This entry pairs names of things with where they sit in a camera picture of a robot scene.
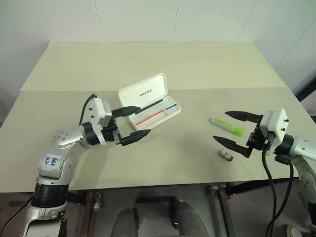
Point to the black metal crossbar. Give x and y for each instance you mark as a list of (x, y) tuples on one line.
[(154, 200)]

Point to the white open pencil case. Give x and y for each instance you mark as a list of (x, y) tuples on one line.
[(145, 91)]

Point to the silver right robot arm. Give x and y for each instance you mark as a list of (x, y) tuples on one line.
[(304, 148)]

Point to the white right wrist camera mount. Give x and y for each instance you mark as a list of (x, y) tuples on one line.
[(279, 123)]

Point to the green highlighter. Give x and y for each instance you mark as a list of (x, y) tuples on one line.
[(225, 125)]

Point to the black metal stand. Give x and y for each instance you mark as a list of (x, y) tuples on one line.
[(307, 89)]

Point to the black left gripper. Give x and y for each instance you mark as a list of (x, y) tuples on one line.
[(111, 133)]

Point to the rusty metal table leg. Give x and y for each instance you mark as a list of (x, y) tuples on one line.
[(92, 212)]

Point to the short blue pen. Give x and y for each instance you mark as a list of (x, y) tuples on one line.
[(171, 107)]

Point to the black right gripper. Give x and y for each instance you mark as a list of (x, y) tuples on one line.
[(256, 142)]

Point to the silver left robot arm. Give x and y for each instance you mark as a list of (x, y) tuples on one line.
[(63, 138)]

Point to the white label with blue writing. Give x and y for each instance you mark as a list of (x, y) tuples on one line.
[(50, 164)]

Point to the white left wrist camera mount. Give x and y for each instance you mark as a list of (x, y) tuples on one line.
[(97, 111)]

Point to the dark rounded shape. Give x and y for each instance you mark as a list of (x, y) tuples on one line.
[(188, 219), (127, 222)]

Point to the thin red pen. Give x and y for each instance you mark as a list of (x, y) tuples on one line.
[(150, 117)]

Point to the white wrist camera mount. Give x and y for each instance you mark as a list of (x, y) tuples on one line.
[(97, 111), (279, 123)]

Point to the white rounded shoe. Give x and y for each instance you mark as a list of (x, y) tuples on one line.
[(296, 231)]

